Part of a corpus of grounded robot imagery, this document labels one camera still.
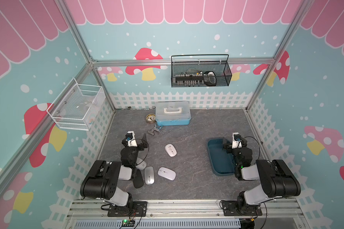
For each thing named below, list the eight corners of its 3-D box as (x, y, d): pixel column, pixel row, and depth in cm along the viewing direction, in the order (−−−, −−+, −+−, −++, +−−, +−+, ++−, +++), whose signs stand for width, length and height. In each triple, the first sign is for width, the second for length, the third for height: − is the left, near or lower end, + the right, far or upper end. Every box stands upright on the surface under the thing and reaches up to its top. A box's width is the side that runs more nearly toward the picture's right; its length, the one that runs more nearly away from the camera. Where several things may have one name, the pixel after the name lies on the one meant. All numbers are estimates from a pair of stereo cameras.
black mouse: (134, 189, 83) (133, 188, 81) (132, 172, 89) (131, 171, 87) (144, 186, 84) (143, 185, 82) (141, 170, 90) (140, 169, 88)
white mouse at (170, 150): (170, 158, 94) (170, 156, 92) (163, 148, 99) (163, 146, 97) (178, 154, 97) (178, 152, 94) (170, 144, 101) (170, 142, 99)
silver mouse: (145, 185, 84) (144, 184, 82) (145, 168, 90) (144, 166, 89) (154, 184, 84) (154, 183, 82) (154, 166, 91) (153, 165, 89)
